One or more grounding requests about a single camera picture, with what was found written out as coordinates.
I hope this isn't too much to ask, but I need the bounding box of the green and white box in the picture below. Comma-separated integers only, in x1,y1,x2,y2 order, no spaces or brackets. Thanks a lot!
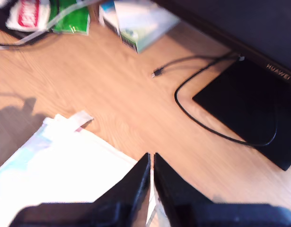
119,21,176,54

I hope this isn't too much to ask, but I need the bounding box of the thin black cable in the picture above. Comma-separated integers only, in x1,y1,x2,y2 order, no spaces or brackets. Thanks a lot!
0,26,49,48

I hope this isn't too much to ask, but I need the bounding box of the black USB cable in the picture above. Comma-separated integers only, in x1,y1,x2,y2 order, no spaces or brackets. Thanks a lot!
151,52,278,147

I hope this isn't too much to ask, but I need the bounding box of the white red printed packet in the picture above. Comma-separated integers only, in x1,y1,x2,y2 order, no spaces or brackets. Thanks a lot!
5,0,52,33

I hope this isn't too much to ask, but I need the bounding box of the green pouch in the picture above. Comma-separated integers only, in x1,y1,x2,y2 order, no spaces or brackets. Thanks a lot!
50,0,91,36

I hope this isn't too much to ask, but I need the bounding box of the white box with teal edge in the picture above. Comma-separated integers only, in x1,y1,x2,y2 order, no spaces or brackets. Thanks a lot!
97,0,120,36

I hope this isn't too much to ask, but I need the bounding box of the long white box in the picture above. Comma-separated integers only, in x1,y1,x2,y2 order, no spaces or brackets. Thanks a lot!
113,0,181,36

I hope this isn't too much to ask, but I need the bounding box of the black monitor stand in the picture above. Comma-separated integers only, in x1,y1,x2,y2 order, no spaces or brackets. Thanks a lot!
192,56,291,171

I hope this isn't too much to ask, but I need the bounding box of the pastel checked tea towel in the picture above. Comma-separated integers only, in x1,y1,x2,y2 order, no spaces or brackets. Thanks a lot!
0,110,158,227

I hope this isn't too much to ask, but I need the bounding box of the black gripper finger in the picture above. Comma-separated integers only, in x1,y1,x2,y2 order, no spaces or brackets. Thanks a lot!
94,152,152,227
153,152,214,227

